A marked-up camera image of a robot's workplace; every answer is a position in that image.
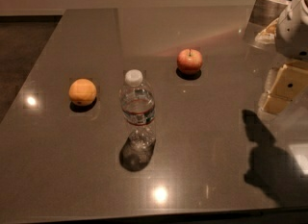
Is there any red apple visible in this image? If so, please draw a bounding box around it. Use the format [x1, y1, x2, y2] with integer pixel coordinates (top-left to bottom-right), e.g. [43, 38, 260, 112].
[177, 48, 203, 75]

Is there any metal box with snacks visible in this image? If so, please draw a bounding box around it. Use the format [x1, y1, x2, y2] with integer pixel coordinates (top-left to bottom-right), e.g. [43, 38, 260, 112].
[244, 0, 289, 51]

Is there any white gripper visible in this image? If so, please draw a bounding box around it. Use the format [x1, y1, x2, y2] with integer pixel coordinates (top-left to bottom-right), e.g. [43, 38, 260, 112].
[261, 0, 308, 114]

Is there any orange fruit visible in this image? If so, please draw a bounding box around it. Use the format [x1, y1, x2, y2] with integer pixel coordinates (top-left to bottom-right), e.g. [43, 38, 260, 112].
[68, 79, 97, 106]

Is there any clear plastic water bottle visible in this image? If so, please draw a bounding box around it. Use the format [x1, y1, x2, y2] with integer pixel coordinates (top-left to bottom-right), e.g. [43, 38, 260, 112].
[119, 69, 156, 150]

